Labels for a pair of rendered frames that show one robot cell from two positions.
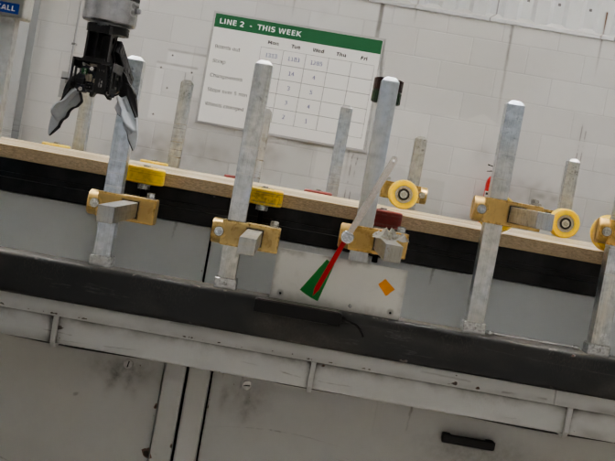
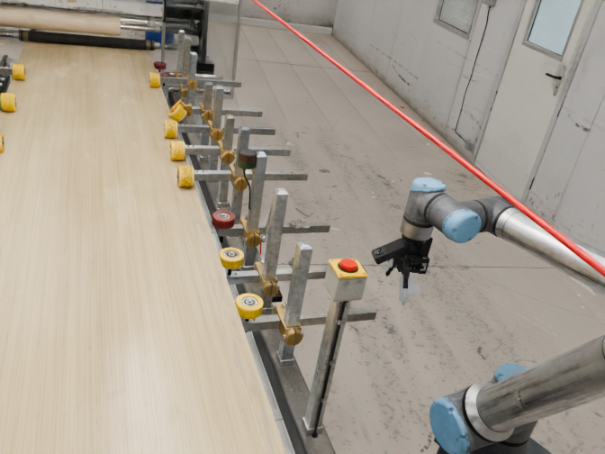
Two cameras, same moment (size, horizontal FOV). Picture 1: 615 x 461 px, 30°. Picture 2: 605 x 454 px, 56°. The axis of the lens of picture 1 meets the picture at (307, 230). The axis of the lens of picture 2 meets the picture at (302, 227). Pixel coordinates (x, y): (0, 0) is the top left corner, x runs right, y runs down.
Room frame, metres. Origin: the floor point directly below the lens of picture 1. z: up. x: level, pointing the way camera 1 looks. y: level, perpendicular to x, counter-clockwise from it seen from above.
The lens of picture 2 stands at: (2.78, 1.61, 1.90)
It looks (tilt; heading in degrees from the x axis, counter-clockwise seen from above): 29 degrees down; 248
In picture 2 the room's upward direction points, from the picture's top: 10 degrees clockwise
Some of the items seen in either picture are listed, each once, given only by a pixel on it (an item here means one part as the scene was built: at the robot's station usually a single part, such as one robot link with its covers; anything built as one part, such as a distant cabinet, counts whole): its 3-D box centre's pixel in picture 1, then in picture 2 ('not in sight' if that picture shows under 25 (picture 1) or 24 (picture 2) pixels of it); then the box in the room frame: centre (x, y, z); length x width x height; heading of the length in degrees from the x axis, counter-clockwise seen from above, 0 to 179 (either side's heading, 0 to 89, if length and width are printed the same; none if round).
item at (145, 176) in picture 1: (143, 191); (248, 315); (2.39, 0.35, 0.85); 0.08 x 0.08 x 0.11
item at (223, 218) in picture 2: (379, 234); (222, 228); (2.37, -0.15, 0.85); 0.08 x 0.08 x 0.11
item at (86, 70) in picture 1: (101, 61); (411, 251); (1.93, 0.39, 1.08); 0.09 x 0.08 x 0.12; 174
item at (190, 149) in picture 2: not in sight; (234, 149); (2.24, -0.65, 0.95); 0.50 x 0.04 x 0.04; 0
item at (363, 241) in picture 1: (372, 240); (248, 231); (2.28, -0.13, 0.85); 0.14 x 0.06 x 0.05; 90
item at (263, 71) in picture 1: (243, 180); (271, 256); (2.27, 0.14, 0.92); 0.04 x 0.04 x 0.48; 0
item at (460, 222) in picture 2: not in sight; (455, 218); (1.91, 0.50, 1.25); 0.12 x 0.12 x 0.09; 11
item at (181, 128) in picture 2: not in sight; (223, 129); (2.24, -0.90, 0.95); 0.50 x 0.04 x 0.04; 0
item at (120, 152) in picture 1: (116, 176); (293, 313); (2.27, 0.39, 0.88); 0.04 x 0.04 x 0.48; 0
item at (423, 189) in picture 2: not in sight; (425, 201); (1.94, 0.39, 1.25); 0.10 x 0.09 x 0.12; 101
